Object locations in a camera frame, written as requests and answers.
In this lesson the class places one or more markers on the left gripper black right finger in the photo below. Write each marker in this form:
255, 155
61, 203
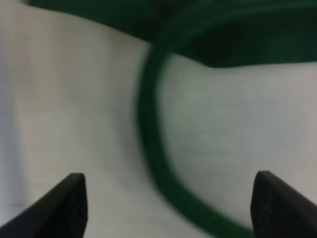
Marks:
279, 211

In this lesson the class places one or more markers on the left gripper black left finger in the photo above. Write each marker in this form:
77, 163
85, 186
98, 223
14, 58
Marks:
61, 213

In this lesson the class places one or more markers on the cream linen bag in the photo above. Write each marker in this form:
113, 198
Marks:
217, 33

